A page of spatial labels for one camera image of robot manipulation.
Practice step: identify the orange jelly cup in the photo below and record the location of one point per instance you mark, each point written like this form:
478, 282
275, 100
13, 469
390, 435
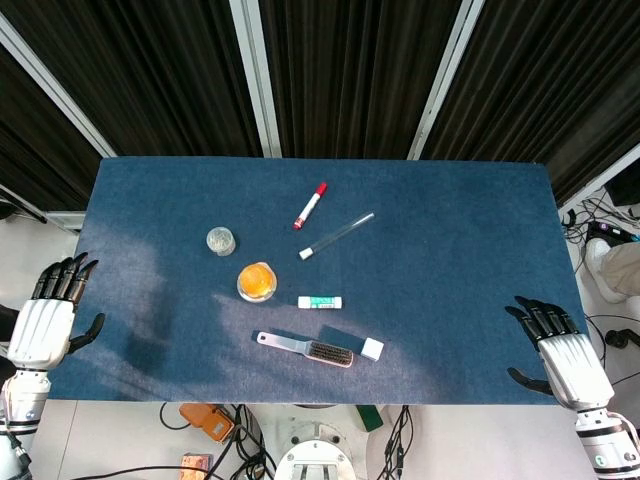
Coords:
257, 282

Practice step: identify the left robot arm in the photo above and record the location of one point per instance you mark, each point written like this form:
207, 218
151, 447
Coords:
20, 415

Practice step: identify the light blue white cube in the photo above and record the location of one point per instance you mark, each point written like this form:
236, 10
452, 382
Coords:
372, 347

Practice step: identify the red whiteboard marker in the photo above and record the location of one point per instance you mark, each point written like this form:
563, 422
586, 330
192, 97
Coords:
310, 206

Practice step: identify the green white glue stick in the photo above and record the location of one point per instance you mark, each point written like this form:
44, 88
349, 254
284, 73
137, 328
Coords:
320, 302

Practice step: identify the orange power box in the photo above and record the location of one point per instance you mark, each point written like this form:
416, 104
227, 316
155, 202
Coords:
207, 422

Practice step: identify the copper coloured box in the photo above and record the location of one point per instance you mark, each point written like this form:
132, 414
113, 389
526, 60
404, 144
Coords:
196, 465

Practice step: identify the person in beige trousers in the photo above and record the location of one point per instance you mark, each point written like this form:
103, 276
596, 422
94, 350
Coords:
615, 267

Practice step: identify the black curtain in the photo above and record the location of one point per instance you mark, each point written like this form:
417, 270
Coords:
320, 75

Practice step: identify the robot base white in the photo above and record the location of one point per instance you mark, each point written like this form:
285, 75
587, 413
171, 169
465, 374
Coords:
317, 445

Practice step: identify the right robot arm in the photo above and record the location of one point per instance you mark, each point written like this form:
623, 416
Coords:
605, 440

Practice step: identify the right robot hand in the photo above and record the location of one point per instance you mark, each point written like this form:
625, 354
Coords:
570, 355

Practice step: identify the clear test tube white cap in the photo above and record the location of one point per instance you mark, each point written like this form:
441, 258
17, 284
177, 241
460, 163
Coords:
335, 236

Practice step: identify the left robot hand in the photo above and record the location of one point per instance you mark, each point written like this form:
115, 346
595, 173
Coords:
42, 330

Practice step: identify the green block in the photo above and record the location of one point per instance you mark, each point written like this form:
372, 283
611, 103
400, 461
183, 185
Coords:
370, 417

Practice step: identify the clear round jar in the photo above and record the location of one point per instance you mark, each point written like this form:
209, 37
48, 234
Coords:
221, 241

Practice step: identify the blue table cloth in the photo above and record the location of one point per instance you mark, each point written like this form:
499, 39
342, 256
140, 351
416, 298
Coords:
320, 280

